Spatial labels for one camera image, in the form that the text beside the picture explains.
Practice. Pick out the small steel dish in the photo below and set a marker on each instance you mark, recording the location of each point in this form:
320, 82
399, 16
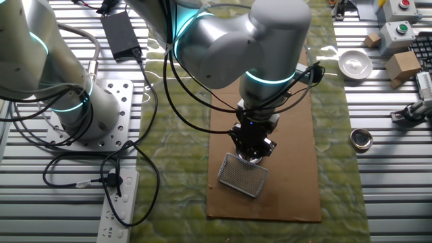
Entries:
361, 139

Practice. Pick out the silver ribbed camera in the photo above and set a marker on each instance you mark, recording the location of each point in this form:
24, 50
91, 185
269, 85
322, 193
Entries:
425, 84

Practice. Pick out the small cardboard box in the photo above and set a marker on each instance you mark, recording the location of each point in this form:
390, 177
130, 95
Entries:
372, 40

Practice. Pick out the black power adapter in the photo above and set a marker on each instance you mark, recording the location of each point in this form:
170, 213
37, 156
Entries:
119, 35

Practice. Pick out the white power strip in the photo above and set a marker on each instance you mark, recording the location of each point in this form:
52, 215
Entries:
114, 216

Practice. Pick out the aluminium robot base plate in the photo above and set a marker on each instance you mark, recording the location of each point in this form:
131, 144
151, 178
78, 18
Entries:
109, 139

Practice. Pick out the bundled black adapter lead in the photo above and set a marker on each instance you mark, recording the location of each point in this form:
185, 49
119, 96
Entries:
108, 4

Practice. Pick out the small metal cup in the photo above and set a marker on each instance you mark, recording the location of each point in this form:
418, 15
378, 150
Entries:
251, 160

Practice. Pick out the black keyboard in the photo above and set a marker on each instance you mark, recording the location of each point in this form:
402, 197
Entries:
423, 47

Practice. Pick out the small grey clamped camera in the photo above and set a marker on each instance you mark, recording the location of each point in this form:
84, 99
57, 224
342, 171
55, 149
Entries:
413, 109

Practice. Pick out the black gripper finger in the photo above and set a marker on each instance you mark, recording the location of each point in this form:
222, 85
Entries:
265, 148
241, 143

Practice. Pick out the white ceramic flower dish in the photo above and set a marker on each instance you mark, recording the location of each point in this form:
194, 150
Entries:
354, 64

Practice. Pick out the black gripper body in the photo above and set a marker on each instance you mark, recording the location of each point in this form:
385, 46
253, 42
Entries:
256, 126

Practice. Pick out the brown cardboard sheet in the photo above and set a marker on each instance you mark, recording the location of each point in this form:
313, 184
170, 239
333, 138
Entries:
287, 168

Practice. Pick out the green marble pattern mat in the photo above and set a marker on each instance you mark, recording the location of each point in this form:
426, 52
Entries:
175, 135

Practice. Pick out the grey green button box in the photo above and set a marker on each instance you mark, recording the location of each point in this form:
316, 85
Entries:
393, 38

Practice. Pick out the grey red button box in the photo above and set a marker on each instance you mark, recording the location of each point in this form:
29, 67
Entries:
398, 11

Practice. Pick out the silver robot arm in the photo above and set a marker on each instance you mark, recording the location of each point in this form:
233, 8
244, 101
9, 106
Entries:
219, 50

